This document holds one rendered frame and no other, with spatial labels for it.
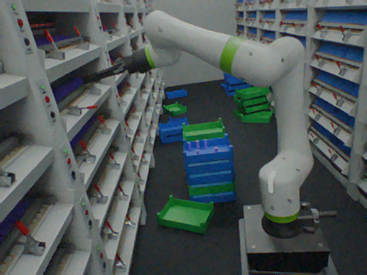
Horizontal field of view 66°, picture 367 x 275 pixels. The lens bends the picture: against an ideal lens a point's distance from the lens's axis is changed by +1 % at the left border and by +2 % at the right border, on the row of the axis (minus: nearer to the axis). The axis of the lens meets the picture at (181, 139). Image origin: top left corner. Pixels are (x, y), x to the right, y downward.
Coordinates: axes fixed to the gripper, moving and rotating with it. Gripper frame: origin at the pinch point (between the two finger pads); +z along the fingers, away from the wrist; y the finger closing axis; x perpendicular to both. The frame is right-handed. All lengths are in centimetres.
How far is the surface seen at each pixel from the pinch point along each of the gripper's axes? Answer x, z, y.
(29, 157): -7, 1, -59
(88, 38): 14.8, -0.7, 16.0
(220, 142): -72, -45, 50
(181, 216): -99, -8, 21
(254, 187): -109, -58, 42
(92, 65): 3.2, 3.5, 18.0
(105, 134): -25.2, 4.6, -1.8
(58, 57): 11.9, -3.1, -27.5
